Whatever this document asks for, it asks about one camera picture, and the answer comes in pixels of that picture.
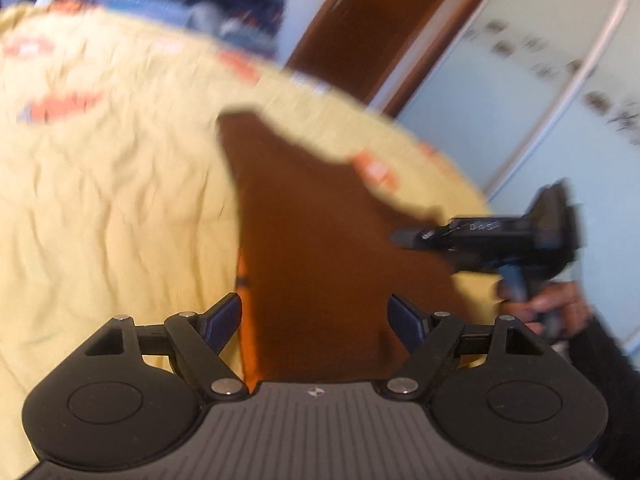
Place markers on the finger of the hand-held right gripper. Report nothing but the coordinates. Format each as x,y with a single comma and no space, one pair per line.
422,237

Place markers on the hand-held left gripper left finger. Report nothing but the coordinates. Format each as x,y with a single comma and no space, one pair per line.
225,317

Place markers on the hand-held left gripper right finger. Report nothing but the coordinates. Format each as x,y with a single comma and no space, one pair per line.
406,321

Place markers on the brown wooden door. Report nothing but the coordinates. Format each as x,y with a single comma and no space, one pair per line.
370,25

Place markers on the blue bedding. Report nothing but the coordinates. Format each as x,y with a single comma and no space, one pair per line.
125,2

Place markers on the brown cloth garment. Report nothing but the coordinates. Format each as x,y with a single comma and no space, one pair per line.
310,235

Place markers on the person's right hand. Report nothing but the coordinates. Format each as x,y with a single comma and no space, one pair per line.
562,305

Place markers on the yellow orange-printed bed sheet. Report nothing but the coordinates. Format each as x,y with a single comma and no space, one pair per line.
125,185

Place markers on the person's right forearm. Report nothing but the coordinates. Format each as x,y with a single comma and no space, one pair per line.
607,400

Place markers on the white sliding-door wardrobe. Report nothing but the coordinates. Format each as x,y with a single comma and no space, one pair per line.
540,85

